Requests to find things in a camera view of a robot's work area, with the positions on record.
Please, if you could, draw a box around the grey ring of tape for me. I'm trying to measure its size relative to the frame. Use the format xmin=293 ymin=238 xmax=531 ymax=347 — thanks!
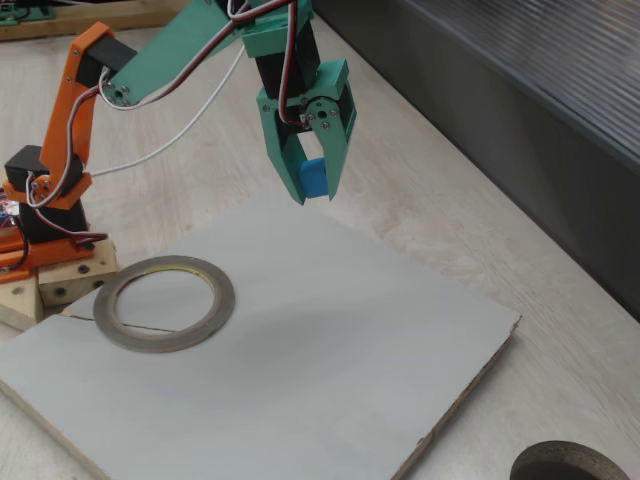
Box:
xmin=93 ymin=254 xmax=236 ymax=354

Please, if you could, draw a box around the blue cube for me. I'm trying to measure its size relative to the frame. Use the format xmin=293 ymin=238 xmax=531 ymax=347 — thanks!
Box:
xmin=298 ymin=157 xmax=329 ymax=200

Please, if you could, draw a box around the white USB cable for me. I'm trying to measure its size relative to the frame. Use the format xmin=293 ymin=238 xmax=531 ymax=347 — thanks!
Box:
xmin=91 ymin=47 xmax=247 ymax=177

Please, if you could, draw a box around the red controller circuit board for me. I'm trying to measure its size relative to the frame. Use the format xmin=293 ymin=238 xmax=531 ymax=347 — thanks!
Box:
xmin=0 ymin=192 xmax=21 ymax=234

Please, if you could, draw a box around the wooden robot base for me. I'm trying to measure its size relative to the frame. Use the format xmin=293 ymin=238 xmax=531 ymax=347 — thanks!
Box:
xmin=0 ymin=238 xmax=120 ymax=334

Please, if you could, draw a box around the green printed part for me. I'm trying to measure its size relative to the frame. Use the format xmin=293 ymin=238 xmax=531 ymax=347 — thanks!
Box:
xmin=0 ymin=4 xmax=54 ymax=25

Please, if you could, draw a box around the long wooden plank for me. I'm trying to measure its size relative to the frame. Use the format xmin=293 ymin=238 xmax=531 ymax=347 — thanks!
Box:
xmin=0 ymin=0 xmax=194 ymax=42

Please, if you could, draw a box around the grey-topped wooden board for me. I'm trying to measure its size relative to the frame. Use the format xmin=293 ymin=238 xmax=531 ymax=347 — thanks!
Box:
xmin=0 ymin=189 xmax=522 ymax=480

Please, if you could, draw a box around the grey translucent desk partition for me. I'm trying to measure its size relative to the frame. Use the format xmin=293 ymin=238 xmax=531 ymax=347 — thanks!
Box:
xmin=312 ymin=0 xmax=640 ymax=324

